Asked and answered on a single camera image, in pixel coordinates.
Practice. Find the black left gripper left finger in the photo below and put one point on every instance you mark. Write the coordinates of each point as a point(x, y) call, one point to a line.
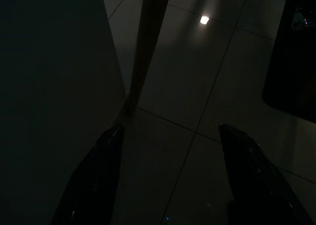
point(98, 175)

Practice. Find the wooden table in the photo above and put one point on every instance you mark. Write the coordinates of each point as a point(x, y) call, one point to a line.
point(150, 37)

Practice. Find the blue partition panel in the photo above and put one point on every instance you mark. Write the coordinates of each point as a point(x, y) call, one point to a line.
point(49, 86)

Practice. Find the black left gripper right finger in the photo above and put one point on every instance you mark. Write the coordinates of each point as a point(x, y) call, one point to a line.
point(254, 180)

